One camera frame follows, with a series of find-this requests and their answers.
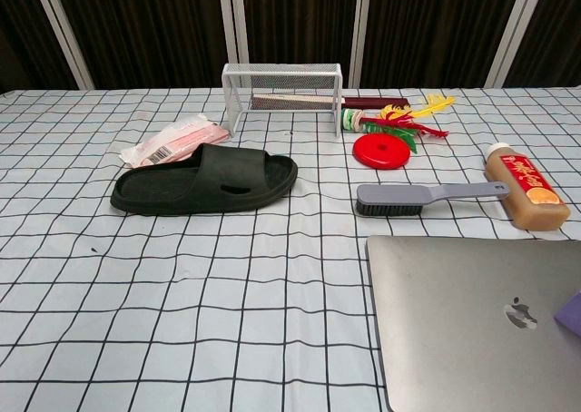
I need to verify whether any black rubber slide sandal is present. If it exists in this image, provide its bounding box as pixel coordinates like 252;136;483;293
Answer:
110;142;300;217

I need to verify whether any grey cleaning brush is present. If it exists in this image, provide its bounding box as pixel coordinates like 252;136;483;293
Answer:
355;181;511;217

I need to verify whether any beige folded fan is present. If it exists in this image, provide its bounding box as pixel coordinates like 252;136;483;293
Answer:
251;93;340;112

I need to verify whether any red plastic disc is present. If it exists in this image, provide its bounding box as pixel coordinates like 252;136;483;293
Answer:
352;132;412;171

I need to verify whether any colourful feather shuttlecock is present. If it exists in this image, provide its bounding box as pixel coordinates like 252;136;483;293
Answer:
340;93;456;154

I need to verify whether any white black-checked tablecloth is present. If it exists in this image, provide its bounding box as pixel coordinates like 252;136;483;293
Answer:
0;84;581;412

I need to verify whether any pink packet with barcode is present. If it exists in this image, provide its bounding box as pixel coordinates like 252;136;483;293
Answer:
119;114;231;168

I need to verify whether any dark red stick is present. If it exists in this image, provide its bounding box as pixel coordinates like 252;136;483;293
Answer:
341;95;411;110

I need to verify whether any silver laptop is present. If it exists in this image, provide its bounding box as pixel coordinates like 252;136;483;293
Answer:
365;234;581;412

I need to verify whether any dark pleated curtain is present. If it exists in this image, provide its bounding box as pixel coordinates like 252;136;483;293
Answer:
0;0;581;92

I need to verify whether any brown bottle with red label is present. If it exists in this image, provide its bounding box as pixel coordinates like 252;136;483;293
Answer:
483;142;571;231

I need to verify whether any purple block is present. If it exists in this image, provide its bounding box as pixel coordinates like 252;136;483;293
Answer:
553;293;581;340

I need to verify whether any white mesh wire rack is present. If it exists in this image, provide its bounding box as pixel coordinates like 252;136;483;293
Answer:
222;63;342;139

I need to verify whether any white frame post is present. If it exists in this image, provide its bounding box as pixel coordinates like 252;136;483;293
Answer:
29;0;95;90
484;0;539;89
350;0;381;89
216;0;250;66

